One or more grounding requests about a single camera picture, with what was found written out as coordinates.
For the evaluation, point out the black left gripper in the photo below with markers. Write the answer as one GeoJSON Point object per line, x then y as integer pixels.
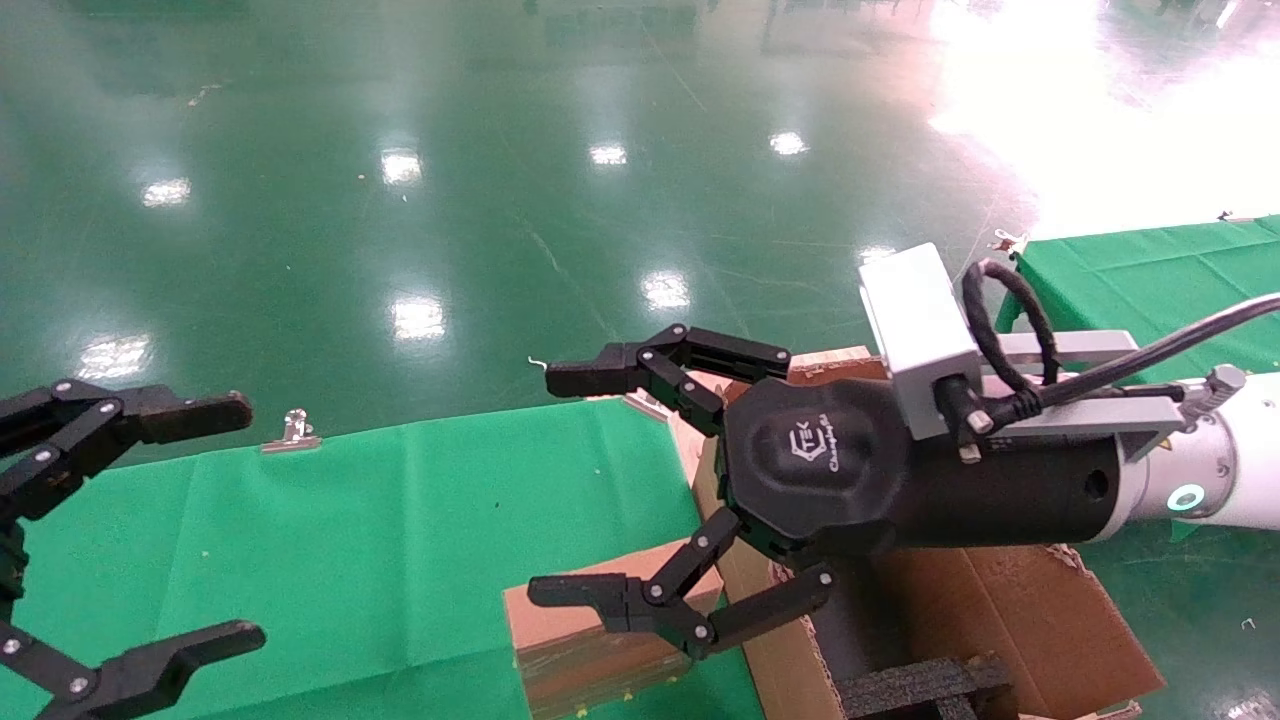
{"type": "Point", "coordinates": [8, 560]}

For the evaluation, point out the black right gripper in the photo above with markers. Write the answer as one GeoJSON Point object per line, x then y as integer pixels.
{"type": "Point", "coordinates": [830, 470]}

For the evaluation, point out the small brown cardboard box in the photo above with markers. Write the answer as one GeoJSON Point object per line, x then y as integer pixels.
{"type": "Point", "coordinates": [570, 660]}

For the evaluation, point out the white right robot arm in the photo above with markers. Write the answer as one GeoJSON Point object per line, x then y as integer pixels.
{"type": "Point", "coordinates": [1250, 470]}

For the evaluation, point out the large open cardboard carton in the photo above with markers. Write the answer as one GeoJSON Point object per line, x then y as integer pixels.
{"type": "Point", "coordinates": [1020, 610]}

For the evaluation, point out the large green table cloth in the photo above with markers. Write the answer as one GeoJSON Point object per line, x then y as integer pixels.
{"type": "Point", "coordinates": [400, 550]}

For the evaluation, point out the black foam insert block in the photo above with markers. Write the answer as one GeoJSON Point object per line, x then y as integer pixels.
{"type": "Point", "coordinates": [920, 690]}

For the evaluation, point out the green cloth on side table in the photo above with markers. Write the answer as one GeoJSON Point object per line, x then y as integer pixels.
{"type": "Point", "coordinates": [1150, 280]}

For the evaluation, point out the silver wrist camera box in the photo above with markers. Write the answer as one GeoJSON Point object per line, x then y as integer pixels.
{"type": "Point", "coordinates": [920, 330]}

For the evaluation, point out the silver camera mount bracket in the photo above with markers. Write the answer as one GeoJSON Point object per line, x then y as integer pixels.
{"type": "Point", "coordinates": [1100, 410]}

